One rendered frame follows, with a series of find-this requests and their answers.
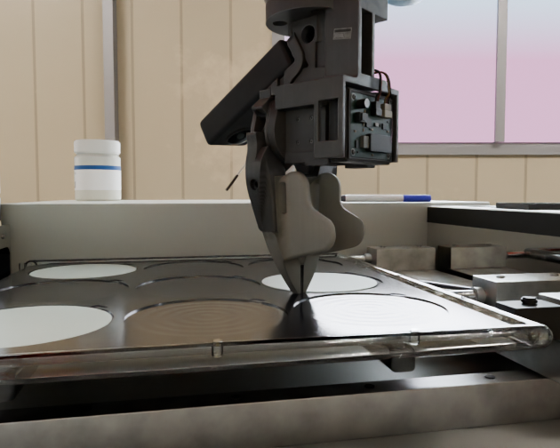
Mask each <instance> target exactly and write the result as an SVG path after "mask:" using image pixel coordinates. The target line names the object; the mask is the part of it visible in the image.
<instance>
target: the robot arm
mask: <svg viewBox="0 0 560 448"><path fill-rule="evenodd" d="M263 1H264V2H265V4H266V26H267V28H268V29H269V30H271V31H272V32H274V33H277V34H278V35H282V36H289V38H288V39H287V41H285V40H279V41H278V42H277V43H276V44H275V45H274V46H273V47H272V48H271V49H270V50H269V51H268V52H267V53H266V54H265V55H264V56H263V57H262V58H261V59H260V60H259V61H258V63H257V64H256V65H255V66H254V67H253V68H252V69H251V70H250V71H249V72H248V73H247V74H246V75H245V76H244V77H243V78H242V79H241V80H240V81H239V82H238V83H237V84H236V85H235V86H234V87H233V88H232V90H231V91H230V92H229V93H228V94H227V95H226V96H225V97H224V98H223V99H222V100H221V101H220V102H219V103H218V104H217V105H216V106H215V107H214V108H213V109H212V110H211V111H210V112H209V113H208V114H207V115H206V117H205V118H204V119H203V120H202V121H201V123H200V126H201V129H202V131H203V134H204V137H205V139H206V142H207V143H208V144H209V145H219V146H244V145H246V144H247V154H246V160H245V180H246V187H247V191H248V195H249V198H250V201H251V204H252V209H253V212H254V216H255V219H256V221H257V225H258V228H259V230H260V231H261V232H262V233H263V235H264V238H265V242H266V244H267V247H268V250H269V252H270V254H271V257H272V259H273V261H274V262H275V264H276V266H277V268H278V270H279V272H280V274H281V276H282V278H283V279H284V281H285V282H286V284H287V286H288V287H289V289H290V290H291V292H293V293H297V294H300V293H304V292H306V291H307V289H308V286H309V284H310V282H311V280H312V278H313V276H314V274H315V271H316V267H317V263H318V261H319V257H320V255H323V254H326V253H330V252H337V251H341V250H346V249H349V248H353V247H356V246H358V245H359V244H360V243H361V242H362V241H363V239H364V223H363V222H362V220H361V219H360V218H358V217H357V216H355V215H354V214H353V213H351V212H349V211H347V210H346V209H345V208H344V207H343V206H342V203H341V185H340V181H339V179H338V178H337V177H336V176H337V166H339V165H345V168H346V169H363V168H375V165H389V163H398V114H399V91H398V90H395V89H392V88H391V84H390V79H389V76H388V74H387V73H385V72H383V71H379V70H378V69H374V41H375V23H379V22H382V21H386V20H388V4H390V5H394V6H400V7H403V6H410V5H413V4H416V3H418V2H419V1H421V0H263ZM374 71H375V72H374ZM374 74H379V77H380V79H379V78H376V77H374ZM381 74H383V75H384V76H385V77H386V79H387V81H385V80H382V75H381ZM387 83H388V84H387ZM375 91H376V92H375ZM292 165H294V166H295V169H296V172H289V173H287V174H286V175H285V172H286V171H287V170H288V169H289V168H290V167H291V166H292Z"/></svg>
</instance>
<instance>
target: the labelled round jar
mask: <svg viewBox="0 0 560 448"><path fill-rule="evenodd" d="M74 153H76V156H75V157H74V163H75V166H74V172H75V200H77V201H120V200H121V158H120V157H119V154H120V143H119V141H116V140H92V139H88V140H75V141H74Z"/></svg>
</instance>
